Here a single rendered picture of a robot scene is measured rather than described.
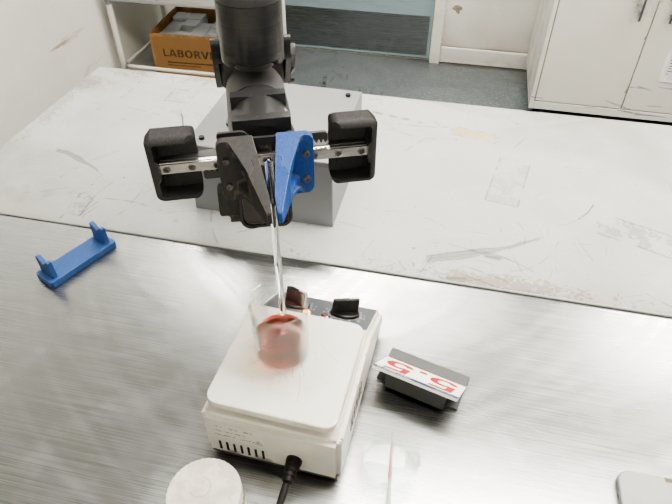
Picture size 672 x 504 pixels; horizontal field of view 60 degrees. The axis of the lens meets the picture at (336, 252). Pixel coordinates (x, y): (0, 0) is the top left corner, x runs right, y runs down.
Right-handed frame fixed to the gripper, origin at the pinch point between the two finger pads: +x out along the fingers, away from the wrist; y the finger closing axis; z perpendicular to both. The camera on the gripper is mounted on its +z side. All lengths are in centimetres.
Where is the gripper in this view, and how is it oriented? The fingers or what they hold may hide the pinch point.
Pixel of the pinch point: (270, 191)
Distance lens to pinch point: 45.3
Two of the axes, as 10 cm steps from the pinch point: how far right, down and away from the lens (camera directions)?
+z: 0.0, 7.4, 6.7
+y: -9.9, 1.2, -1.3
